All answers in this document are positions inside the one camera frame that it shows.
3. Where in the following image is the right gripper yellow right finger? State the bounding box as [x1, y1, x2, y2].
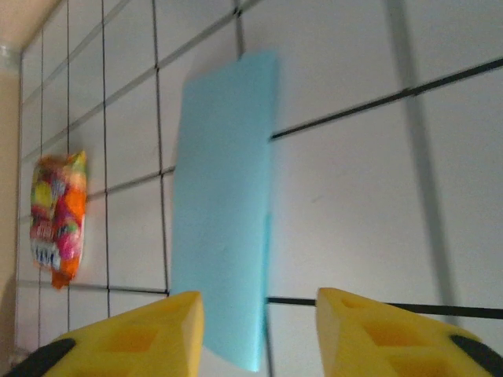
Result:
[316, 287, 503, 377]

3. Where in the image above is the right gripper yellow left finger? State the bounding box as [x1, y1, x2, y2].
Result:
[0, 290, 205, 377]

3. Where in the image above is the light blue cloth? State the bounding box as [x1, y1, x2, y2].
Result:
[168, 49, 281, 373]

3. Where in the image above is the colourful candy bag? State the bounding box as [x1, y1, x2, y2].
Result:
[29, 149, 88, 291]

